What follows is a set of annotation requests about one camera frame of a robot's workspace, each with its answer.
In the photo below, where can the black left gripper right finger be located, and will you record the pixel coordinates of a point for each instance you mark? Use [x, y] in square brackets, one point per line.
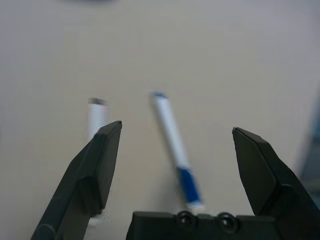
[262, 170]

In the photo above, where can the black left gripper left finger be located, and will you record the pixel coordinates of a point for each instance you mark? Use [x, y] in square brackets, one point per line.
[95, 162]

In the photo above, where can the white marker with black cap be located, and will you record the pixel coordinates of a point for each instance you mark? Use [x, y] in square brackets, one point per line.
[96, 117]

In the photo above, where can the white marker with blue cap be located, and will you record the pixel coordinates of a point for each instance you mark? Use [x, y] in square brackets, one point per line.
[170, 130]

